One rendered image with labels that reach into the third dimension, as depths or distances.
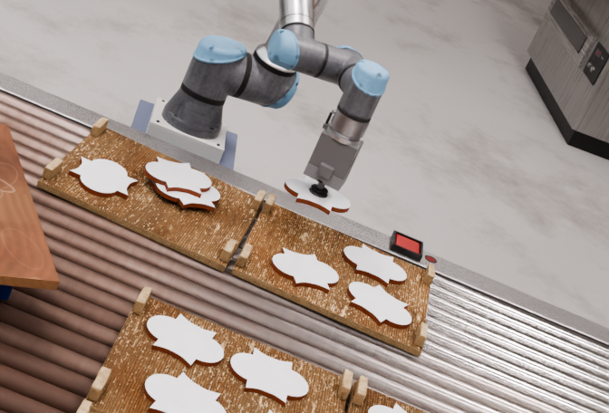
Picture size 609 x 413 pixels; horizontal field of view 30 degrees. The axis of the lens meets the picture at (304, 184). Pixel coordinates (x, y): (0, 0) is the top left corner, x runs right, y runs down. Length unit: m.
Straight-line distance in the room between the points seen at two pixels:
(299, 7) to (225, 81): 0.42
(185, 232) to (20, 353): 0.57
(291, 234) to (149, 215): 0.34
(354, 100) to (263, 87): 0.51
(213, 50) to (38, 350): 1.08
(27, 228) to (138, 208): 0.44
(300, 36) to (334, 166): 0.28
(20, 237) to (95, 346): 0.22
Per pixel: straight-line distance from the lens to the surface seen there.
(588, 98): 7.08
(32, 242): 1.91
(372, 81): 2.30
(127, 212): 2.31
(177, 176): 2.43
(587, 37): 7.39
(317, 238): 2.50
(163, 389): 1.86
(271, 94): 2.80
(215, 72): 2.74
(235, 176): 2.67
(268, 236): 2.42
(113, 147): 2.54
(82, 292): 2.06
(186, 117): 2.77
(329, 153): 2.37
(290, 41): 2.34
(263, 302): 2.23
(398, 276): 2.48
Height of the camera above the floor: 2.04
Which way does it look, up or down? 24 degrees down
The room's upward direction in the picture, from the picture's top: 24 degrees clockwise
